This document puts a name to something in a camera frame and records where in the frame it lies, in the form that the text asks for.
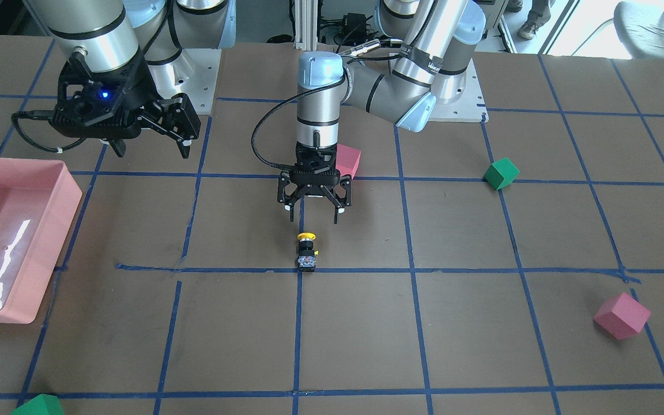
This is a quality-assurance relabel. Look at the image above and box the green cube near left arm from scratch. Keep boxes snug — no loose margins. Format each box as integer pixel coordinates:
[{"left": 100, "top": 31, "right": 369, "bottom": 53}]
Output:
[{"left": 483, "top": 157, "right": 520, "bottom": 191}]

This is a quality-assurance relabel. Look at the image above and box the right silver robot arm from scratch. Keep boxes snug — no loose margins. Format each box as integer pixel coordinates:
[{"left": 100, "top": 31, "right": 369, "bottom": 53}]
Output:
[{"left": 12, "top": 1, "right": 237, "bottom": 159}]

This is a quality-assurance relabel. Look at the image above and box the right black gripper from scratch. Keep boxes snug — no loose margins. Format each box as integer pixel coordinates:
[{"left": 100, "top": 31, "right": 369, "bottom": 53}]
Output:
[{"left": 50, "top": 58, "right": 201, "bottom": 159}]

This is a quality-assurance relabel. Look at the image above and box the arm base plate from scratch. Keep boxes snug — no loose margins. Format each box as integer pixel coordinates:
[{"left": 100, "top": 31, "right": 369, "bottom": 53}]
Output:
[
  {"left": 149, "top": 49, "right": 222, "bottom": 115},
  {"left": 429, "top": 60, "right": 489, "bottom": 123}
]

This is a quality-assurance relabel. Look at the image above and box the green cube at near corner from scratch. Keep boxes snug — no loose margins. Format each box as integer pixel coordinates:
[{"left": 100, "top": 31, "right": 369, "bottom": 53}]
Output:
[{"left": 11, "top": 394, "right": 64, "bottom": 415}]

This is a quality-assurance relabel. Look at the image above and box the pink plastic tray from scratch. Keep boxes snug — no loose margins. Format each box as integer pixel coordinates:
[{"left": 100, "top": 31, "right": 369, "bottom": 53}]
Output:
[{"left": 0, "top": 158, "right": 82, "bottom": 324}]

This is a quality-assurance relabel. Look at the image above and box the pink cube at far edge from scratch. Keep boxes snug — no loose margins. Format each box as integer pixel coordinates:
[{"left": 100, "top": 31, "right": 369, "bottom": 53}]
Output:
[{"left": 593, "top": 292, "right": 651, "bottom": 341}]

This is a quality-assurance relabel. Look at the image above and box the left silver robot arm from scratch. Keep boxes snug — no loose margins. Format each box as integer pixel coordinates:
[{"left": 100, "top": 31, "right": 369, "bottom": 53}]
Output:
[{"left": 267, "top": 1, "right": 487, "bottom": 214}]

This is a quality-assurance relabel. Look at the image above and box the pink cube near centre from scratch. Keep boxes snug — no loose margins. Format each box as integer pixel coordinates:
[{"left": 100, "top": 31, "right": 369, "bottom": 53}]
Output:
[{"left": 335, "top": 144, "right": 361, "bottom": 181}]

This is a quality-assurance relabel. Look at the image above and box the grey chair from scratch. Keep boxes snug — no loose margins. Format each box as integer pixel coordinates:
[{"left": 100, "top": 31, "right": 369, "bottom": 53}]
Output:
[{"left": 612, "top": 2, "right": 664, "bottom": 60}]

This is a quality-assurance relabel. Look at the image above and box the black power adapter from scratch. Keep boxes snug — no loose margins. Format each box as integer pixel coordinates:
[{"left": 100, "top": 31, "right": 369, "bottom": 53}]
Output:
[{"left": 341, "top": 13, "right": 367, "bottom": 39}]

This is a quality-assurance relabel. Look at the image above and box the silver metal connector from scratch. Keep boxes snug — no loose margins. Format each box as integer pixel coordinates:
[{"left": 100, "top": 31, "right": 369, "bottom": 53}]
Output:
[{"left": 339, "top": 39, "right": 380, "bottom": 58}]

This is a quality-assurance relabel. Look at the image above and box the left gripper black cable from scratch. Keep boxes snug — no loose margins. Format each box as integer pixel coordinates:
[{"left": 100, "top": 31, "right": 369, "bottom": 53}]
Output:
[{"left": 251, "top": 39, "right": 402, "bottom": 173}]

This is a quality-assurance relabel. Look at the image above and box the yellow push button switch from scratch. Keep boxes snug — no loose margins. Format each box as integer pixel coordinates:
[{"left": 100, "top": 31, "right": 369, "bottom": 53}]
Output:
[{"left": 297, "top": 233, "right": 318, "bottom": 271}]

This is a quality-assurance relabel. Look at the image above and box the aluminium profile post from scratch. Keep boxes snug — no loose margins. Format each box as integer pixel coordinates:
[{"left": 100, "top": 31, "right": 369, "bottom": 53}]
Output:
[{"left": 293, "top": 0, "right": 319, "bottom": 51}]

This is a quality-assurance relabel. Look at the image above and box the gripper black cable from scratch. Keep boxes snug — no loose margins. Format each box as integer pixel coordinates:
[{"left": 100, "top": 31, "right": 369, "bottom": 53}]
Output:
[
  {"left": 251, "top": 39, "right": 402, "bottom": 173},
  {"left": 11, "top": 110, "right": 73, "bottom": 154}
]

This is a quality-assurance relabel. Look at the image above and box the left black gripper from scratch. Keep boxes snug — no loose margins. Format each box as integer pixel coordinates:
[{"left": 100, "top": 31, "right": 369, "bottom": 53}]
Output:
[{"left": 277, "top": 144, "right": 353, "bottom": 224}]

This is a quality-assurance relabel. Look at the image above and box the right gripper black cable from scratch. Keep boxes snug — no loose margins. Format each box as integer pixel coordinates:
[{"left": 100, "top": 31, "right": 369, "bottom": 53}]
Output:
[{"left": 11, "top": 110, "right": 73, "bottom": 154}]

